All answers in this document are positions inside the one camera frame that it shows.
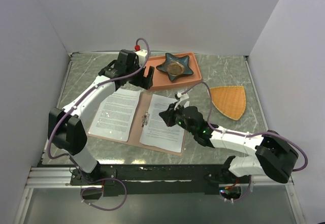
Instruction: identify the orange woven rattan basket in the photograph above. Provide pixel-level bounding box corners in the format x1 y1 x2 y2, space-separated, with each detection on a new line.
207 85 246 121

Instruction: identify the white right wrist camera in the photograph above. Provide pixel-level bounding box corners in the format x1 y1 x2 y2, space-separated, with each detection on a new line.
174 91 189 110

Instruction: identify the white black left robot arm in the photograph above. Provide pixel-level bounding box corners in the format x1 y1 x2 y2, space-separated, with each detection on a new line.
47 49 154 184

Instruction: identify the dark blue star dish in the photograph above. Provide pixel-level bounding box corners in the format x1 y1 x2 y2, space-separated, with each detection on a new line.
156 53 193 82

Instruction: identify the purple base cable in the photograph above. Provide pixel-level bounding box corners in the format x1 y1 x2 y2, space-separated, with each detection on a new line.
80 177 127 211
223 174 254 204

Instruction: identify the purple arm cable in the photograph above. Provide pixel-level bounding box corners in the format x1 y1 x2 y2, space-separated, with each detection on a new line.
181 81 309 172
46 38 150 160

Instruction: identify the orange rectangular tray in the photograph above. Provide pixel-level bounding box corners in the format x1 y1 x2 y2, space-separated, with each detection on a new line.
144 52 202 91

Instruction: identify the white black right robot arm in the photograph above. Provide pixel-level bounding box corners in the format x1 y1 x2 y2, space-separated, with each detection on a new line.
159 103 298 183

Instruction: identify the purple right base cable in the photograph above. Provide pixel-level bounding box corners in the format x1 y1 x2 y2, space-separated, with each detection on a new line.
223 174 254 204

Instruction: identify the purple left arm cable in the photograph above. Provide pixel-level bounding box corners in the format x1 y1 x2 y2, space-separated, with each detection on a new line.
46 38 150 160

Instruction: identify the aluminium frame rail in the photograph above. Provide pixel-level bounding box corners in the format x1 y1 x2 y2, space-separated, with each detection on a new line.
24 165 295 189

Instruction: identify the metal folder clip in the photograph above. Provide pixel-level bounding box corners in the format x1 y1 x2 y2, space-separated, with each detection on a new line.
142 111 150 127

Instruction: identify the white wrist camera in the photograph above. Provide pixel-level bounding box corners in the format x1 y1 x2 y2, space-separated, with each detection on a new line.
174 91 189 110
135 45 148 65

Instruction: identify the printed white paper sheet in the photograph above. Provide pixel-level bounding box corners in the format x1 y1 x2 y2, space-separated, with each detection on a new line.
88 88 141 142

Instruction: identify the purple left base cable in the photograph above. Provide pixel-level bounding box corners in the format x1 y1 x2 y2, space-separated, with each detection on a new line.
80 177 127 211

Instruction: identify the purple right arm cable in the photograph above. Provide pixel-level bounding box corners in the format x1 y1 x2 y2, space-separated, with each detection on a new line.
181 81 309 172

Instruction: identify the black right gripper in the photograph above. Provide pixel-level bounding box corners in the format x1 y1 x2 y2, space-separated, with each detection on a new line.
159 102 197 136

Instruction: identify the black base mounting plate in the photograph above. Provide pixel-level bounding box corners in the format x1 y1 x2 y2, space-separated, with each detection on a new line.
70 164 250 197

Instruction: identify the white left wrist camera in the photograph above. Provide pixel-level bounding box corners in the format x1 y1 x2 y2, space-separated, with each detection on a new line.
135 45 148 65

